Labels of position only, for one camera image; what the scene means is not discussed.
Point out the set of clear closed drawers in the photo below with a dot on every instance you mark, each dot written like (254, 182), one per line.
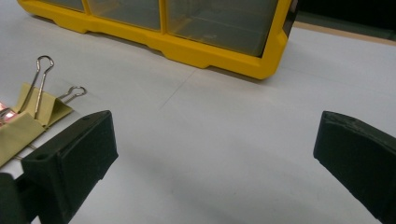
(218, 25)

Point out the yellow binder clip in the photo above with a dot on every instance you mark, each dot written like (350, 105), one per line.
(51, 107)
(15, 137)

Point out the yellow and black organizer cabinet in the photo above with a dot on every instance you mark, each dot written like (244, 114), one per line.
(186, 53)

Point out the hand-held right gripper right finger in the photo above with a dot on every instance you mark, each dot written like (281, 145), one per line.
(364, 161)

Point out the pink binder clip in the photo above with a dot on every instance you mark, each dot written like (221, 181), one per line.
(6, 115)

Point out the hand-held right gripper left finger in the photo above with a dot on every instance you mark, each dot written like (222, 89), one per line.
(77, 155)

